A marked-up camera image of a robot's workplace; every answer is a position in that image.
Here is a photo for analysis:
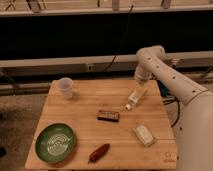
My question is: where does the white plastic bottle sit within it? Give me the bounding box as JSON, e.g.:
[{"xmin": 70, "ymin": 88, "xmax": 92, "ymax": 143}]
[{"xmin": 125, "ymin": 90, "xmax": 143, "ymax": 111}]

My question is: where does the green ceramic bowl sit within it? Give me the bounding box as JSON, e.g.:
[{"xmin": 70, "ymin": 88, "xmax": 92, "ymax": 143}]
[{"xmin": 35, "ymin": 123, "xmax": 77, "ymax": 164}]

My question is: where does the black cable beside table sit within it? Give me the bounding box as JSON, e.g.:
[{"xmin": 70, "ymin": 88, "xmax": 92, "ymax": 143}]
[{"xmin": 163, "ymin": 98, "xmax": 181, "ymax": 128}]

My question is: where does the wooden slatted table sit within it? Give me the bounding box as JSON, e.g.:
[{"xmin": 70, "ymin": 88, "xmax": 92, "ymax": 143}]
[{"xmin": 25, "ymin": 80, "xmax": 177, "ymax": 170}]

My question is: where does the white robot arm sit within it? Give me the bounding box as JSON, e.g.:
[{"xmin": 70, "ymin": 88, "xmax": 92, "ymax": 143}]
[{"xmin": 134, "ymin": 45, "xmax": 213, "ymax": 171}]

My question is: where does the black hanging cable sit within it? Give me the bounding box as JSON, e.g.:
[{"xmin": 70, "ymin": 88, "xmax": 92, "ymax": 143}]
[{"xmin": 102, "ymin": 4, "xmax": 135, "ymax": 72}]

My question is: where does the clear plastic cup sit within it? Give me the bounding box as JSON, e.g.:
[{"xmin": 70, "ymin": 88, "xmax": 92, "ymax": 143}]
[{"xmin": 57, "ymin": 78, "xmax": 73, "ymax": 99}]

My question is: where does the dark brown rectangular block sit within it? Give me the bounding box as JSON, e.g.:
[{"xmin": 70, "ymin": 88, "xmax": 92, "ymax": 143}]
[{"xmin": 97, "ymin": 110, "xmax": 119, "ymax": 122}]

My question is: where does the red brown sausage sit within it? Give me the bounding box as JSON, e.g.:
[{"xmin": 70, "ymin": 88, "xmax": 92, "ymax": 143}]
[{"xmin": 88, "ymin": 143, "xmax": 110, "ymax": 162}]

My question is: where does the white wrapped packet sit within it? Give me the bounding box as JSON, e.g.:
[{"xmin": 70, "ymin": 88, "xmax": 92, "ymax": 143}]
[{"xmin": 133, "ymin": 124, "xmax": 155, "ymax": 147}]

